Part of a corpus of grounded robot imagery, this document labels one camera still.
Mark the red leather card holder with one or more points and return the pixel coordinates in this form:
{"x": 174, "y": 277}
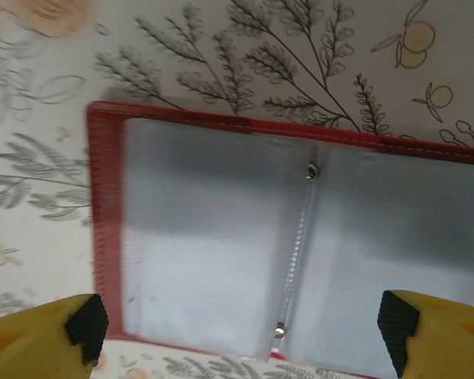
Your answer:
{"x": 221, "y": 237}

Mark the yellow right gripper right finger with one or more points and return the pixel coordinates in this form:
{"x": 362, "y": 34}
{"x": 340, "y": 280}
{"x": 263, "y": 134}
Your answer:
{"x": 446, "y": 343}

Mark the floral patterned table cover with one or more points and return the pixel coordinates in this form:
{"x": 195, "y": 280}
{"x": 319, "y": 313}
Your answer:
{"x": 43, "y": 177}

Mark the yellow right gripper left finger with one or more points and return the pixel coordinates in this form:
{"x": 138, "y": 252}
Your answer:
{"x": 31, "y": 339}

